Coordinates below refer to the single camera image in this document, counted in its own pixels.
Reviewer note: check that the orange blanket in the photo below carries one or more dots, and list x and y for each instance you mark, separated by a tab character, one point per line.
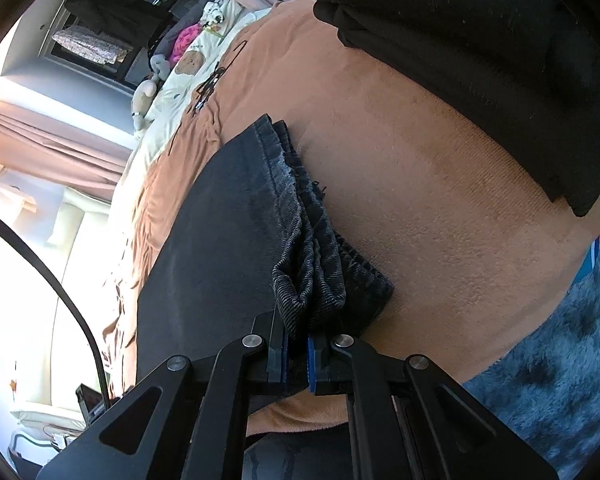
430	210

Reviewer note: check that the teal printed bed sheet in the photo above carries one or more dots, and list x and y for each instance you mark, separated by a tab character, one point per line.
587	260

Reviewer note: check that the grey plush toy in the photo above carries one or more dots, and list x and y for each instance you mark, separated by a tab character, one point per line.
160	65

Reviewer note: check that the blue shaggy rug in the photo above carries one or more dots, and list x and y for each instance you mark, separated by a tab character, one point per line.
555	360

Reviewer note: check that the black hanging coat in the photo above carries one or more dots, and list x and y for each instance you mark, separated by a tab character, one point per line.
115	10

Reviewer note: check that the person's grey printed trousers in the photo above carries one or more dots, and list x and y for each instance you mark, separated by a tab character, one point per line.
295	460

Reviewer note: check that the dark denim pants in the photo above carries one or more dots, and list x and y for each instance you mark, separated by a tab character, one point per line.
220	240

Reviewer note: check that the stack of folded black clothes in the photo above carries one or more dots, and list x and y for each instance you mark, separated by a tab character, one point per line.
455	10

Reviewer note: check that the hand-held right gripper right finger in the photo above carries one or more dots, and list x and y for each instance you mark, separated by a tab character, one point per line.
312	365

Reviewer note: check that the cream padded headboard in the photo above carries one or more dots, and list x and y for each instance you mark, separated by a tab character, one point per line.
80	240

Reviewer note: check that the white hanging cloth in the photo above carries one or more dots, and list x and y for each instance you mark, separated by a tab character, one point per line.
20	190

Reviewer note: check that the beige plush toy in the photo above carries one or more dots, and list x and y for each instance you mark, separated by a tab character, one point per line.
142	100

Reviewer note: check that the white spotted cloth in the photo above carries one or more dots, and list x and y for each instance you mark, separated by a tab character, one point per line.
215	12

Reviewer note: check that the floral hanging garment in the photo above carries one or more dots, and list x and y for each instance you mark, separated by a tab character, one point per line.
87	45

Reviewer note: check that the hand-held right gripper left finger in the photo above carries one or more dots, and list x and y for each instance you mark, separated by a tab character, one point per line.
280	360

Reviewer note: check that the pink cloth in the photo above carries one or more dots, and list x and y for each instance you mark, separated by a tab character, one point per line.
185	40

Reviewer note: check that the cream bear print duvet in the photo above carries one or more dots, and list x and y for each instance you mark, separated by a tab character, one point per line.
180	95

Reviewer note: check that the small black device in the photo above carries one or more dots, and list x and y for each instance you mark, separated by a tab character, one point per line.
90	400

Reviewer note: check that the pink curtain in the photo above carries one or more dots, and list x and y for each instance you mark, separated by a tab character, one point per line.
55	145

